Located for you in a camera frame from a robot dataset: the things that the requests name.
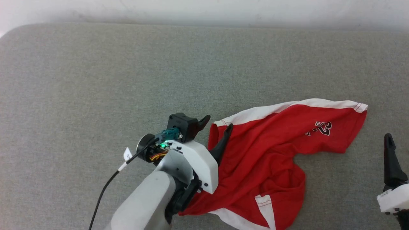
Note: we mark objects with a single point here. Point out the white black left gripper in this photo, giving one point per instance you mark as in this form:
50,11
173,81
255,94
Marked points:
201,166

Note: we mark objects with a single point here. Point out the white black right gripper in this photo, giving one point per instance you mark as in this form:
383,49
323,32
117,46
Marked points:
394,199

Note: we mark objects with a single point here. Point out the red white basketball jersey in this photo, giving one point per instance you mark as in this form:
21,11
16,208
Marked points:
271,153

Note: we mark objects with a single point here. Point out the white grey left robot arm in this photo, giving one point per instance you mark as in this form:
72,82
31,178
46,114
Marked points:
143,204

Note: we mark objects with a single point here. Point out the black round motor housing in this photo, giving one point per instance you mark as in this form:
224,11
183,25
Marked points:
144,147

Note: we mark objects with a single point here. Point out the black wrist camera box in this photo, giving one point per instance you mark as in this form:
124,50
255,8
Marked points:
183,124

